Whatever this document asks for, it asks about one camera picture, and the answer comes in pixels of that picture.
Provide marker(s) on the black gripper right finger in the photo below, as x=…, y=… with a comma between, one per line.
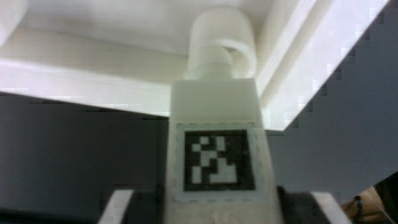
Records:
x=309, y=208

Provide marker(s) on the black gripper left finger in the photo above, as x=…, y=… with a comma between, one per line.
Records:
x=132, y=207

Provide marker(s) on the white table leg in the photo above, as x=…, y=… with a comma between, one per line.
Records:
x=221, y=190

